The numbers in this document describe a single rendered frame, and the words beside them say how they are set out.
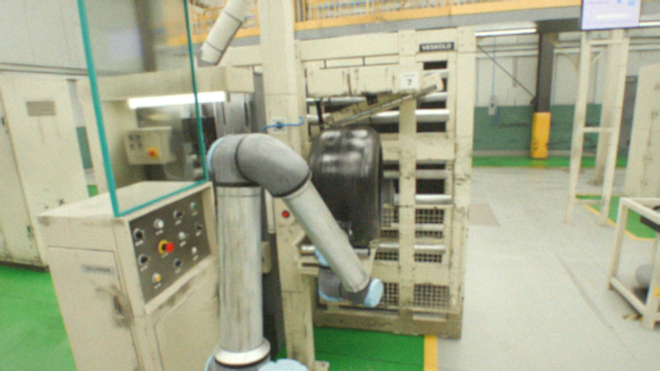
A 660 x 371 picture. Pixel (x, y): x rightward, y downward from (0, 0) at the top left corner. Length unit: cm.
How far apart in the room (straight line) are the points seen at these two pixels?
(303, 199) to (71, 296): 106
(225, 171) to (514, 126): 1037
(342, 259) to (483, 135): 998
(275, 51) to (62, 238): 115
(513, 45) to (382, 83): 934
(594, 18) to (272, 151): 459
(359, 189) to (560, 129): 1009
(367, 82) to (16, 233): 413
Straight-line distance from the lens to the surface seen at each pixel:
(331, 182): 146
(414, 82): 186
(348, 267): 102
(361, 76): 188
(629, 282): 365
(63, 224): 151
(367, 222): 150
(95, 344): 168
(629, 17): 520
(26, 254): 493
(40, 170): 467
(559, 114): 1126
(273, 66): 172
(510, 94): 1092
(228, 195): 88
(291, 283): 194
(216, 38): 218
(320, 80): 191
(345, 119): 202
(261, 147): 80
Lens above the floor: 159
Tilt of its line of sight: 13 degrees down
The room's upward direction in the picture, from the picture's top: 3 degrees counter-clockwise
